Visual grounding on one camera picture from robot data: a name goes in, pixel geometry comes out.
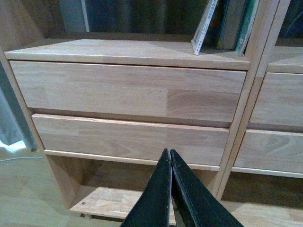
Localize right wooden shelf unit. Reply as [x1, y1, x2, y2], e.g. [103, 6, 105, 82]
[214, 0, 303, 199]

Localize wooden shelf unit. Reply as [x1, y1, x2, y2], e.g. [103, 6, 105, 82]
[214, 0, 303, 199]
[0, 0, 283, 213]

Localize left unit upper drawer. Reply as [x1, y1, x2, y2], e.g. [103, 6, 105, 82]
[10, 61, 246, 122]

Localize white cable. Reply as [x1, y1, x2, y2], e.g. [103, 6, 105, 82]
[0, 155, 45, 163]

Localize dark blue curtain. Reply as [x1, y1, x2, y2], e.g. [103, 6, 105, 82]
[59, 0, 303, 40]

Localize left unit lower drawer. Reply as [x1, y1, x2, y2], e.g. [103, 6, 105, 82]
[32, 114, 229, 166]

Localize grey curtain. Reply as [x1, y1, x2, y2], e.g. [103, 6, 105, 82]
[0, 66, 37, 151]

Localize left wooden shelf unit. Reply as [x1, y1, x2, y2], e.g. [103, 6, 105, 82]
[0, 0, 283, 213]

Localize dark green thick book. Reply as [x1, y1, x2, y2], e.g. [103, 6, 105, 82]
[204, 0, 245, 50]

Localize right unit lower drawer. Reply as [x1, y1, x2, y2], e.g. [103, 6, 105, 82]
[234, 130, 303, 174]

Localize white illustrated children's book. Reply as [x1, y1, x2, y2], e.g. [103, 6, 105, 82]
[191, 0, 218, 55]

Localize right unit upper drawer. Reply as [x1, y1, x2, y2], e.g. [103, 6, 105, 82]
[250, 72, 303, 127]

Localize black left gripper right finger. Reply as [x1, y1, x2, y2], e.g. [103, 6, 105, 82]
[170, 149, 243, 227]

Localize green hardcover book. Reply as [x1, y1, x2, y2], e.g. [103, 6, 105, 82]
[234, 0, 259, 56]

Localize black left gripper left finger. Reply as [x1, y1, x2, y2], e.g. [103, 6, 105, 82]
[121, 149, 172, 227]

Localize unit drawer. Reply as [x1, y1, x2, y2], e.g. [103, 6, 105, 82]
[250, 72, 303, 127]
[10, 61, 246, 122]
[32, 114, 229, 166]
[234, 130, 303, 174]

